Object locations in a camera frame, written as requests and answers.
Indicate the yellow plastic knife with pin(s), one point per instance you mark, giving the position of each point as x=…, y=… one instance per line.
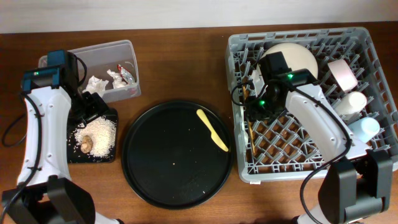
x=214, y=135

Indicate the wooden chopstick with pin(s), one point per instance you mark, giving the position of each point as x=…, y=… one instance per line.
x=253, y=148

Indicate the light blue cup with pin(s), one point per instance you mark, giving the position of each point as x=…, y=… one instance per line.
x=365, y=129

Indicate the large cream bowl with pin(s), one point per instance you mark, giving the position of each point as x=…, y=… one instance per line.
x=296, y=56

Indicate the grey dishwasher rack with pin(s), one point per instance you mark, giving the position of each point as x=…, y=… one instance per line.
x=284, y=150

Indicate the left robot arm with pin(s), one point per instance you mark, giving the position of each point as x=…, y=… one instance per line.
x=45, y=192

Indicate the clear plastic waste bin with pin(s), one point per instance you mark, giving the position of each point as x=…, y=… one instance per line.
x=107, y=56

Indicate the brown food piece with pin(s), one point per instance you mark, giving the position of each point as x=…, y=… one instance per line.
x=86, y=144

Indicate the round black serving tray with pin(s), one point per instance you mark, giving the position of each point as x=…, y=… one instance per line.
x=169, y=159

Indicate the small pink bowl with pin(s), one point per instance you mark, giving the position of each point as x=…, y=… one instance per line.
x=343, y=75

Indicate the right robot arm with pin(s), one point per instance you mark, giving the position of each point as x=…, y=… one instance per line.
x=354, y=182

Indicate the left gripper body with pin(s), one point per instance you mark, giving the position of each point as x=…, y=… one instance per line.
x=85, y=107

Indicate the pile of white rice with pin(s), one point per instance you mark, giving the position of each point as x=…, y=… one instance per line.
x=103, y=133

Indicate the white napkin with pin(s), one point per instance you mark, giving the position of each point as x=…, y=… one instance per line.
x=96, y=85

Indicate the black rectangular tray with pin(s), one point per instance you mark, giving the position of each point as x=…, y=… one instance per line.
x=74, y=156

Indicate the white plastic fork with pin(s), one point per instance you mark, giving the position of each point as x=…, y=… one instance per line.
x=257, y=82

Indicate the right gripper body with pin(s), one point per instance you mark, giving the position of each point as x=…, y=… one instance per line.
x=261, y=108

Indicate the red silver snack wrapper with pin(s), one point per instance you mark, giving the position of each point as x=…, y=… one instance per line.
x=126, y=75

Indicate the white cup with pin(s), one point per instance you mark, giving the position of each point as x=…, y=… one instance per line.
x=351, y=103

